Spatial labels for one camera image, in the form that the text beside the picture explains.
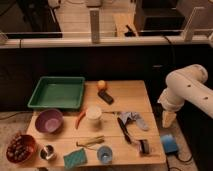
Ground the white horizontal rail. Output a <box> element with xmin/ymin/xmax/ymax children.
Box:
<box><xmin>0</xmin><ymin>35</ymin><xmax>213</xmax><ymax>49</ymax></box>

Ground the small metal cup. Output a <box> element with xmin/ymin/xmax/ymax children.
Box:
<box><xmin>39</xmin><ymin>145</ymin><xmax>56</xmax><ymax>161</ymax></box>

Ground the black rectangular block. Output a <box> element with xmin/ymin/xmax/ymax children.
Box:
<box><xmin>98</xmin><ymin>90</ymin><xmax>114</xmax><ymax>105</ymax></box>

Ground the orange fruit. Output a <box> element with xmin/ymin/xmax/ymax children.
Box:
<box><xmin>97</xmin><ymin>80</ymin><xmax>106</xmax><ymax>90</ymax></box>

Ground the purple bowl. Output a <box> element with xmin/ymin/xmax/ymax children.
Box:
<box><xmin>35</xmin><ymin>109</ymin><xmax>63</xmax><ymax>133</ymax></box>

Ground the black scrub brush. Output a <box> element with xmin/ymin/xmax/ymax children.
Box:
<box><xmin>139</xmin><ymin>139</ymin><xmax>150</xmax><ymax>154</ymax></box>

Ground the green plastic tray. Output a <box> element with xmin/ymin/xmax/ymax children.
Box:
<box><xmin>28</xmin><ymin>76</ymin><xmax>85</xmax><ymax>110</ymax></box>

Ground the grey blue cloth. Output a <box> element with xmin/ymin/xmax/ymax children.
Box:
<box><xmin>119</xmin><ymin>111</ymin><xmax>149</xmax><ymax>131</ymax></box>

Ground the teal sponge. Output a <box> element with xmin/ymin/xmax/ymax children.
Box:
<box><xmin>63</xmin><ymin>148</ymin><xmax>87</xmax><ymax>169</ymax></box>

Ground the white plastic cup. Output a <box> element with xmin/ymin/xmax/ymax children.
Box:
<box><xmin>86</xmin><ymin>106</ymin><xmax>102</xmax><ymax>127</ymax></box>

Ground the black handled brush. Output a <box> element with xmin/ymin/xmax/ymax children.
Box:
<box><xmin>117</xmin><ymin>117</ymin><xmax>132</xmax><ymax>144</ymax></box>

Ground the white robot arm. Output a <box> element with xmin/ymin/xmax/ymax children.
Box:
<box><xmin>158</xmin><ymin>64</ymin><xmax>213</xmax><ymax>128</ymax></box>

